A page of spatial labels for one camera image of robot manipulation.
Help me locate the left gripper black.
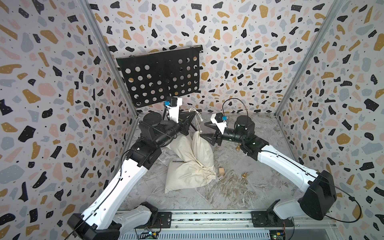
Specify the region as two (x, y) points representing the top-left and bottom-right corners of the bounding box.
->
(154, 110), (196, 150)

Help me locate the cream soil bag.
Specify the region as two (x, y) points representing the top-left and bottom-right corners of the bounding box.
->
(167, 131), (215, 172)

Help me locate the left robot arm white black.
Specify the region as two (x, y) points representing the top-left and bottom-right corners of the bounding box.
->
(68, 112), (196, 240)

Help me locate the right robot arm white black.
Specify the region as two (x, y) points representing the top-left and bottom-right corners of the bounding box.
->
(200, 113), (337, 225)

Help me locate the cream cloth bag lower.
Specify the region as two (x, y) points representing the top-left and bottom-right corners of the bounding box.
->
(165, 161), (217, 194)

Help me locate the black perforated music stand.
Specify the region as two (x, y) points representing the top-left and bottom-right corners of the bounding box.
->
(117, 45), (203, 108)

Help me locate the left green circuit board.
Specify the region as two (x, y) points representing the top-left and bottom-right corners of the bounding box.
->
(140, 229), (161, 240)

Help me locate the green circuit board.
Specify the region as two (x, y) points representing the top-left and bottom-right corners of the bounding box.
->
(140, 229), (161, 240)
(270, 230), (286, 240)

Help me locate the right green circuit board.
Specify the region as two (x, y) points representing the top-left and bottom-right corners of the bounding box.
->
(270, 230), (286, 240)

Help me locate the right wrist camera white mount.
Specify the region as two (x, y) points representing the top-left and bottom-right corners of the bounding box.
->
(210, 113), (228, 134)

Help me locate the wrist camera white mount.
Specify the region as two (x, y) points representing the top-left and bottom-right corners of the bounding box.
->
(210, 113), (228, 134)
(165, 97), (183, 123)

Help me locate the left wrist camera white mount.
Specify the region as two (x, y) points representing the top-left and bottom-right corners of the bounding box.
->
(165, 97), (183, 123)

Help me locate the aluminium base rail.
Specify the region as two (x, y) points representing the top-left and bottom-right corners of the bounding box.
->
(120, 210), (343, 240)

